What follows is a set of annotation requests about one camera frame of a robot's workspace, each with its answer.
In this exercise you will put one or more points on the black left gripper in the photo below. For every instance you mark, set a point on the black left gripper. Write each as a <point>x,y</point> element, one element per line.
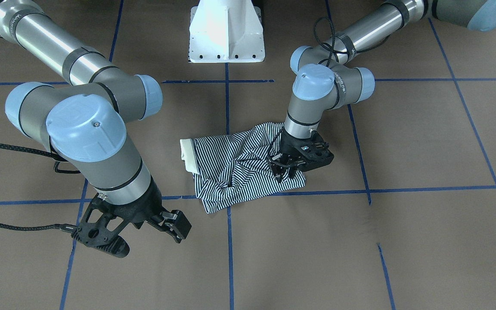
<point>291,147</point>

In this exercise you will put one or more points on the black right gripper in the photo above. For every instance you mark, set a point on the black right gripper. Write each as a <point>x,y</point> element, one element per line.
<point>142,208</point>

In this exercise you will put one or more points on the navy white striped polo shirt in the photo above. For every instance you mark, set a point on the navy white striped polo shirt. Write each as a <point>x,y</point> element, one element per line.
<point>230,169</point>

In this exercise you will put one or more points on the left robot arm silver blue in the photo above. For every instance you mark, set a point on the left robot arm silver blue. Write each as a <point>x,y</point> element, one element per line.
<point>324,82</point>

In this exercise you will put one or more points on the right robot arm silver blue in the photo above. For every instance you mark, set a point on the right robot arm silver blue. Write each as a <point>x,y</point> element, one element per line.
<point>84,124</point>

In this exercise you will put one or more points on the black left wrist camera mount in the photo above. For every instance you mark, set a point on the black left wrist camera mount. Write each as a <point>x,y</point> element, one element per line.
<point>315,153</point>

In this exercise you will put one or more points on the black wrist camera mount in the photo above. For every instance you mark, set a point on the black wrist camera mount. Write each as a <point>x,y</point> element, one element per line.
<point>97,235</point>
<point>315,153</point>

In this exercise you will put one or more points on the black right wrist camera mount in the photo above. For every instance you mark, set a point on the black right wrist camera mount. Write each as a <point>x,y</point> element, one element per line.
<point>97,235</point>

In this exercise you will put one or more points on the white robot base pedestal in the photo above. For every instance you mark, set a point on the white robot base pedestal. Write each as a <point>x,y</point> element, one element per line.
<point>226,31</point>

